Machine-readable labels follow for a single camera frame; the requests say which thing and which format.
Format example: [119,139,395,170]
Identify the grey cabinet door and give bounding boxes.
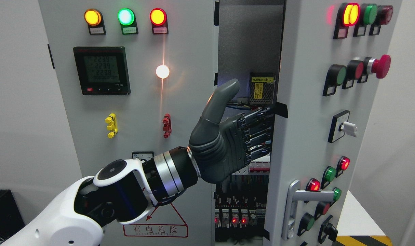
[263,0,402,246]
[38,0,219,246]

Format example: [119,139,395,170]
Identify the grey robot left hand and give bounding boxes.
[189,79,275,183]

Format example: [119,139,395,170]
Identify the white rotary selector switch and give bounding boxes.
[132,151,154,162]

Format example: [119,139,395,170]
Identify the red indicator light left door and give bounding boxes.
[149,8,169,35]

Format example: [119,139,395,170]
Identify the silver door handle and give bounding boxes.
[281,179,334,241]

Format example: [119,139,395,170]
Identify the red terminal handle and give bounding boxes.
[162,113,172,138]

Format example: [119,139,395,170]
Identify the red mushroom emergency button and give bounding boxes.
[357,54,391,83]

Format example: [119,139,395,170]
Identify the black digital power meter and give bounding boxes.
[73,46,131,95]

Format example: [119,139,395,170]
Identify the white socket breaker row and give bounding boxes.
[233,155,271,175]

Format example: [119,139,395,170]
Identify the green indicator light left door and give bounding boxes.
[117,8,138,35]

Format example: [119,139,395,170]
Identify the white glowing indicator light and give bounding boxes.
[156,65,170,79]

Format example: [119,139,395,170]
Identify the metal mesh power supply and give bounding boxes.
[249,72,276,105]

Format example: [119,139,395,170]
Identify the yellow terminal handle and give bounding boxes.
[105,113,118,139]

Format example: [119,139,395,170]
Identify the yellow indicator light left door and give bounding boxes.
[84,9,106,35]

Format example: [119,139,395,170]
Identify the lower relay terminal row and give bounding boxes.
[213,181,268,231]

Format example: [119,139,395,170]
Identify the white selector switch right door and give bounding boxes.
[328,110,358,143]

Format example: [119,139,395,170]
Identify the red electric warning sticker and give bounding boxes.
[123,204,188,238]

